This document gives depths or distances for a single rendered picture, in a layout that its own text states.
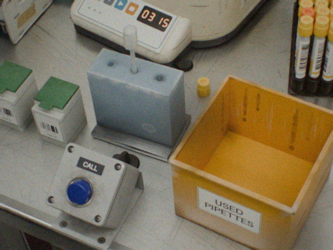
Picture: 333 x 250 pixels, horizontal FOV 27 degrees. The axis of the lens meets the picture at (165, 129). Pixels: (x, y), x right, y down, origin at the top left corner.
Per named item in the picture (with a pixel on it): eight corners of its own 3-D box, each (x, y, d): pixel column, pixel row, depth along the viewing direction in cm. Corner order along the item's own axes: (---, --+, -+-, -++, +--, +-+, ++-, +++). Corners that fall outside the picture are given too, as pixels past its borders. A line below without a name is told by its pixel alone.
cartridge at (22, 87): (-4, 122, 86) (-18, 85, 81) (17, 96, 89) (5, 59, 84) (23, 133, 85) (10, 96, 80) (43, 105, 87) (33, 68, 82)
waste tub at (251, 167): (171, 215, 76) (167, 160, 69) (226, 130, 83) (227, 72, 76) (285, 266, 72) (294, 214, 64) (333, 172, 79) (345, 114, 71)
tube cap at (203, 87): (194, 95, 87) (194, 84, 86) (200, 85, 88) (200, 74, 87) (207, 99, 87) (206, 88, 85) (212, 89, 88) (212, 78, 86)
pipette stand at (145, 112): (91, 137, 84) (79, 80, 76) (118, 97, 88) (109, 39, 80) (167, 163, 81) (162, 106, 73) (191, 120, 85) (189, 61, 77)
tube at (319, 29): (302, 85, 86) (311, 19, 78) (311, 79, 87) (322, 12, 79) (311, 92, 85) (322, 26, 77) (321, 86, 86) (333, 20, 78)
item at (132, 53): (136, 122, 83) (126, 48, 74) (139, 117, 83) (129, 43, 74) (142, 124, 83) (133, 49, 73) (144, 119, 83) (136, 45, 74)
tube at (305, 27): (292, 79, 87) (300, 13, 79) (306, 82, 87) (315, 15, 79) (290, 89, 86) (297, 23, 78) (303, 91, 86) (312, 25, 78)
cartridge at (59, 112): (40, 139, 84) (28, 102, 79) (60, 112, 87) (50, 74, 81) (68, 150, 83) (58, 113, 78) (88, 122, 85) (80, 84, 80)
